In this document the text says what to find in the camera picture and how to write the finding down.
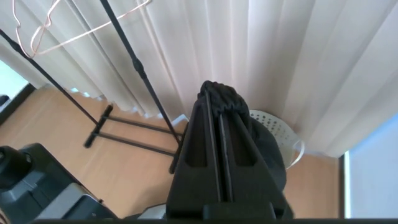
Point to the black shorts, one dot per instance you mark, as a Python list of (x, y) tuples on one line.
[(224, 96)]

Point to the beige curtain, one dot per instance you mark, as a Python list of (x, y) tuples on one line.
[(264, 56)]

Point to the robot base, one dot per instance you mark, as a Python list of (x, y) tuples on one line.
[(46, 186)]

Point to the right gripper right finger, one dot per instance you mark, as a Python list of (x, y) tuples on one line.
[(261, 189)]

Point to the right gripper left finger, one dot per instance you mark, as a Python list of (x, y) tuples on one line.
[(186, 186)]

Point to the white laundry basket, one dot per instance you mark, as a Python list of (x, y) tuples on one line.
[(280, 130)]

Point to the black clothes rack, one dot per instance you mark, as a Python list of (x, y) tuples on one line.
[(138, 67)]

